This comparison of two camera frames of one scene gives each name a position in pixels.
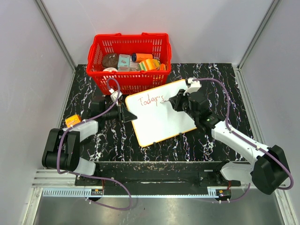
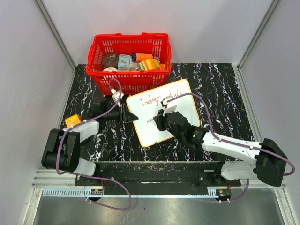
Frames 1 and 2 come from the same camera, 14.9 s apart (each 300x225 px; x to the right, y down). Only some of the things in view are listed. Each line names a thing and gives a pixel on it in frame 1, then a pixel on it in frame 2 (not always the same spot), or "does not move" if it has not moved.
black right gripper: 177,99 to 159,120
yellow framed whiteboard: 157,118 does not move
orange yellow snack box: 149,64 does not move
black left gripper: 124,115 does not move
